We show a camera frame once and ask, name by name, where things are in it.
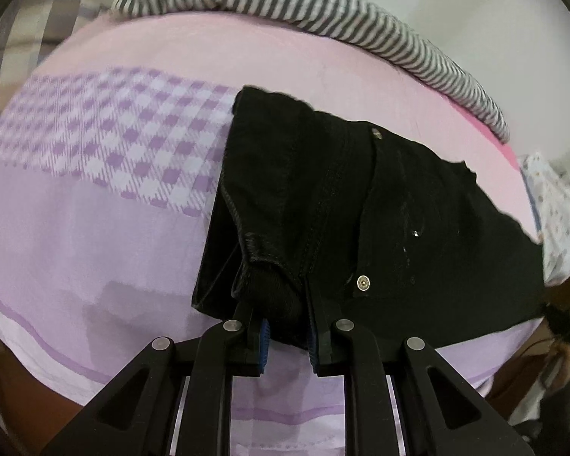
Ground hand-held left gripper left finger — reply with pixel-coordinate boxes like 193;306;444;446
40;303;270;456

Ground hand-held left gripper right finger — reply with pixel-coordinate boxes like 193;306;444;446
307;316;529;456

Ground black pants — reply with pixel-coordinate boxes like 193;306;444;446
191;85;546;348

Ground white floral cloth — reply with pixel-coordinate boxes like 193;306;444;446
521;152;570;287

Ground pink purple checked bed sheet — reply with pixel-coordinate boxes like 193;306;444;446
0;12;545;456

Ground grey white striped blanket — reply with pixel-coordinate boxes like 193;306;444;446
111;0;510;143

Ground beige plaid cloth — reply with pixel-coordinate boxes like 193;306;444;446
0;0;106;119

